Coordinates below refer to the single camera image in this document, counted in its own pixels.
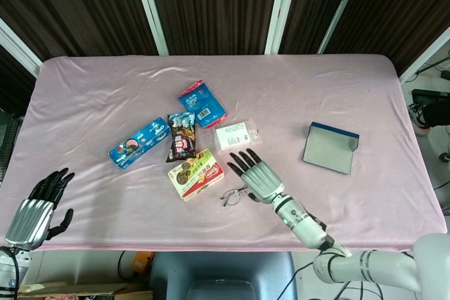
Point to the long blue cookie pack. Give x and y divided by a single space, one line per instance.
139 143

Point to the orange object under table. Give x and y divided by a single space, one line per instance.
142 263

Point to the white orange sneaker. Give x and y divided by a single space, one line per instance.
418 121

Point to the dark slatted partition panel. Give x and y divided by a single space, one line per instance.
218 5
70 5
313 8
397 5

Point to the black rounded object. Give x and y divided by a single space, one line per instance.
437 114

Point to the green white biscuit box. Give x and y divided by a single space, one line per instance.
195 175

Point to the blue glasses case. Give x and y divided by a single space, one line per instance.
328 149

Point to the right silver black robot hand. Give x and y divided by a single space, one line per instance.
263 182

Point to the black flat floor device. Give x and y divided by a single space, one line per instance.
429 95

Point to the thin metal frame eyeglasses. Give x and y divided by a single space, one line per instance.
230 197

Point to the black snack bag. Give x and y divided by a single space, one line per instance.
181 140

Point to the pink tablecloth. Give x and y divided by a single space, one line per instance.
140 219

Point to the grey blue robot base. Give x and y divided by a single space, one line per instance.
221 272

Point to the brown cardboard box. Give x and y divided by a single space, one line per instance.
70 291

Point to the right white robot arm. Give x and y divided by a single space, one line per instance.
309 229

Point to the white partition frame post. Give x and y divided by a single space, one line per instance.
423 54
341 12
281 12
151 12
17 48

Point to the blue red snack bag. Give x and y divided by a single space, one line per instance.
202 105

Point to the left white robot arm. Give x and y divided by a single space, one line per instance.
7 272

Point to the white tissue pack in plastic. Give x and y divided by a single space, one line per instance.
232 137

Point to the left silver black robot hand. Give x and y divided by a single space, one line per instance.
30 221

